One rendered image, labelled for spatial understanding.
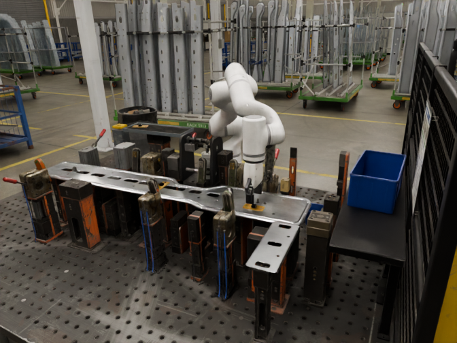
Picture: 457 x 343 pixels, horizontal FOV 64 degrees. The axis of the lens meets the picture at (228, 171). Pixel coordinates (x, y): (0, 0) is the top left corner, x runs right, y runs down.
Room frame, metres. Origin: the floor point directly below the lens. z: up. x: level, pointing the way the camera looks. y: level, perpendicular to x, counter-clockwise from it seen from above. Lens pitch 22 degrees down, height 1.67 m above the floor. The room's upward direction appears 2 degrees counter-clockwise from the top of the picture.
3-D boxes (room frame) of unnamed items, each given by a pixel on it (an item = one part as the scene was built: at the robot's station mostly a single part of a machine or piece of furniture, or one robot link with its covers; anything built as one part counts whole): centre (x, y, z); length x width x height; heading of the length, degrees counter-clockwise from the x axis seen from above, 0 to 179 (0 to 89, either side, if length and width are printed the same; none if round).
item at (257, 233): (1.12, -0.10, 0.84); 0.11 x 0.10 x 0.28; 155
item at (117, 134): (2.03, 0.61, 0.92); 0.08 x 0.08 x 0.44; 65
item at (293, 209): (1.52, 0.33, 1.00); 1.38 x 0.22 x 0.02; 65
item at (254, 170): (1.28, -0.10, 1.16); 0.10 x 0.07 x 0.11; 156
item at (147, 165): (1.73, 0.39, 0.89); 0.13 x 0.11 x 0.38; 155
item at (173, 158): (1.71, 0.25, 0.89); 0.13 x 0.11 x 0.38; 155
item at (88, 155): (1.92, 0.77, 0.88); 0.11 x 0.10 x 0.36; 155
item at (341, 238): (1.33, -0.59, 1.02); 0.90 x 0.22 x 0.03; 155
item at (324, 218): (1.09, -0.31, 0.88); 0.08 x 0.08 x 0.36; 65
